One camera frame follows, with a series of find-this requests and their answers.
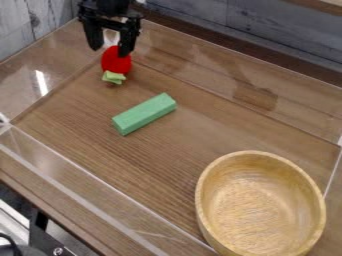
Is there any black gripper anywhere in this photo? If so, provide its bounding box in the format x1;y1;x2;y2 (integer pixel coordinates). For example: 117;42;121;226
78;0;143;57

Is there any red plush radish toy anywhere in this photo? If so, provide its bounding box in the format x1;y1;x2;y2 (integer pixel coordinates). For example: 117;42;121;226
102;46;133;85

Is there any green rectangular block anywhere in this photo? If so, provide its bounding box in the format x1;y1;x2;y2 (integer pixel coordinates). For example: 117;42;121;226
113;93;177;136

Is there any wooden bowl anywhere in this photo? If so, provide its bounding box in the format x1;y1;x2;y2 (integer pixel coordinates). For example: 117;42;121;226
195;150;326;256

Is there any clear acrylic tray wall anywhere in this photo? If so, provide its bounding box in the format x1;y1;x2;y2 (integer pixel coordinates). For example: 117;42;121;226
0;21;342;256

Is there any black table leg bracket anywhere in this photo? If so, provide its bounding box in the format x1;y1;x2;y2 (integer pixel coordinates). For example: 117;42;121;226
30;209;77;256

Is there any black cable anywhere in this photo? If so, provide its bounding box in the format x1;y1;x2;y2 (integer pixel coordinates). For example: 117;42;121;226
0;233;24;256

